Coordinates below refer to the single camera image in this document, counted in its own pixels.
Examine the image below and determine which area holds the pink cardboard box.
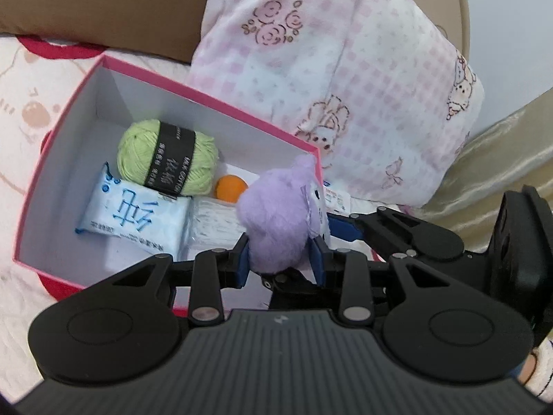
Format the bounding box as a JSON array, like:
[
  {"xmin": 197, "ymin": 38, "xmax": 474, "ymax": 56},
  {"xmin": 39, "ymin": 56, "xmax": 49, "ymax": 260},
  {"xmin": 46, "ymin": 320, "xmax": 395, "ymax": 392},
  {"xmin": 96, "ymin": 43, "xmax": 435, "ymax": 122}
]
[{"xmin": 13, "ymin": 54, "xmax": 325, "ymax": 318}]

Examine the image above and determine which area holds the clear cotton swab packet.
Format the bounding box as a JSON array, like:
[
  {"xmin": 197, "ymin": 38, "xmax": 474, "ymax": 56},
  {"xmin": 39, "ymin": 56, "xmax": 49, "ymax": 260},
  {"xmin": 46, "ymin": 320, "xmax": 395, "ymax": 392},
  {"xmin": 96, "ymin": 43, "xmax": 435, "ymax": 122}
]
[{"xmin": 179, "ymin": 198, "xmax": 250, "ymax": 264}]

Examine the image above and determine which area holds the small white medicine box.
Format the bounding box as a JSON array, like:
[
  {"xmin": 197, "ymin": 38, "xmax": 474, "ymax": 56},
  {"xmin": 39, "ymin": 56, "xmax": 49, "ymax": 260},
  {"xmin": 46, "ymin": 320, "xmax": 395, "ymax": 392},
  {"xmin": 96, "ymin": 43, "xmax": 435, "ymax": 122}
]
[{"xmin": 324, "ymin": 183, "xmax": 352, "ymax": 213}]

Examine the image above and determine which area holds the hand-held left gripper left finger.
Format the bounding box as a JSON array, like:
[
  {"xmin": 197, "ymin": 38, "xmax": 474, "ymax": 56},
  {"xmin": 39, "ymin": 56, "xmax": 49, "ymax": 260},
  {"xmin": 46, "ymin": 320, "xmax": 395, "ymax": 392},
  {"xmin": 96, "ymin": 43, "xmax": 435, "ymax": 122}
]
[{"xmin": 110, "ymin": 233, "xmax": 252, "ymax": 326}]

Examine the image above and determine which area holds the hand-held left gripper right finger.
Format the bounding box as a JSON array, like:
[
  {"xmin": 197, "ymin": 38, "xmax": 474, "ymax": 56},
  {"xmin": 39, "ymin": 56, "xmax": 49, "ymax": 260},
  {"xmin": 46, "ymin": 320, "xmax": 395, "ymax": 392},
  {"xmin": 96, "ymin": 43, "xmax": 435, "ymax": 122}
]
[{"xmin": 310, "ymin": 237, "xmax": 455, "ymax": 327}]

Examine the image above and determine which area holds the beige curved bed frame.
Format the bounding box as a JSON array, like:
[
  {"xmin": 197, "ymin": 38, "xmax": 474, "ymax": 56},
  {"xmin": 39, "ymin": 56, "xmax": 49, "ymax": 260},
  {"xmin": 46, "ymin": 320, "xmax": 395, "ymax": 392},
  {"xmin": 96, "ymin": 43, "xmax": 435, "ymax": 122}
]
[{"xmin": 449, "ymin": 0, "xmax": 472, "ymax": 55}]

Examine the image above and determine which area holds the pink checked printed pillow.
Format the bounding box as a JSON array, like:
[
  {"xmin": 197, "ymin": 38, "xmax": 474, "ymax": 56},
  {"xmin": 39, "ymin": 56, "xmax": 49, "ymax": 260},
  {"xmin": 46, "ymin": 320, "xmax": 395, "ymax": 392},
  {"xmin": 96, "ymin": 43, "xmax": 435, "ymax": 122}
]
[{"xmin": 186, "ymin": 0, "xmax": 485, "ymax": 209}]

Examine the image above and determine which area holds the beige satin cloth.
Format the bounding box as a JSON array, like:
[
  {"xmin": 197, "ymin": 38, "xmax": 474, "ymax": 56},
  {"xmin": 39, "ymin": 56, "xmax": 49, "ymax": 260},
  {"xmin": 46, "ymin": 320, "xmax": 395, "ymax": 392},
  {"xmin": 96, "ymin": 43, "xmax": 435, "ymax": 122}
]
[{"xmin": 415, "ymin": 93, "xmax": 553, "ymax": 253}]

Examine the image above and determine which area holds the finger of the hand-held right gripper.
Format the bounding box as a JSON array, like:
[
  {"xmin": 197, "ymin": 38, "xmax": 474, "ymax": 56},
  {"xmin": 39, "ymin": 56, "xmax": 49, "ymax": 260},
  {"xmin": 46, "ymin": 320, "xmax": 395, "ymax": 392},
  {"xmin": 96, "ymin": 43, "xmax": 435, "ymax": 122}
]
[
  {"xmin": 259, "ymin": 268, "xmax": 346, "ymax": 312},
  {"xmin": 327, "ymin": 206, "xmax": 466, "ymax": 265}
]

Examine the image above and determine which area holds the orange egg-shaped sponge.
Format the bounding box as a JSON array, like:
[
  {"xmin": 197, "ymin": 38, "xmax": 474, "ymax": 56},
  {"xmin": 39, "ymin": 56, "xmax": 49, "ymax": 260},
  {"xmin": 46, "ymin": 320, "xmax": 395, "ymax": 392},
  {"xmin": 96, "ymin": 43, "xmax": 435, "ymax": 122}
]
[{"xmin": 215, "ymin": 175, "xmax": 249, "ymax": 203}]

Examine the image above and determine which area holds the purple plush toy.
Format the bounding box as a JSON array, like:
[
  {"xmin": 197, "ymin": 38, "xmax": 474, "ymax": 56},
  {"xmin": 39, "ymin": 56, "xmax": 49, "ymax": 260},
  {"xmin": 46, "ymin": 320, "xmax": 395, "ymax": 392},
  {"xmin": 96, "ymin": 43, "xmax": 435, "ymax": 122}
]
[{"xmin": 237, "ymin": 154, "xmax": 332, "ymax": 274}]

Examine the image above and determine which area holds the light green yarn ball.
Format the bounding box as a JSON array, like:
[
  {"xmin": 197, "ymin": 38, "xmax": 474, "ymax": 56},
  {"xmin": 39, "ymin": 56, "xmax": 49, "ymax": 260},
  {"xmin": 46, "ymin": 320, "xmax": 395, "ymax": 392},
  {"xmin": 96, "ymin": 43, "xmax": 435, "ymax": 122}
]
[{"xmin": 116, "ymin": 120, "xmax": 219, "ymax": 202}]

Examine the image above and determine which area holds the blue white tissue packet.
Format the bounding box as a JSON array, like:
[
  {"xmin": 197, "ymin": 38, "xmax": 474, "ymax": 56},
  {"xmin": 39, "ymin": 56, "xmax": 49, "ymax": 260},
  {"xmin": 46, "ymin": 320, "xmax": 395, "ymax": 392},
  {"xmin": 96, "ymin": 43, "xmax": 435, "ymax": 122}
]
[{"xmin": 75, "ymin": 162, "xmax": 193, "ymax": 261}]

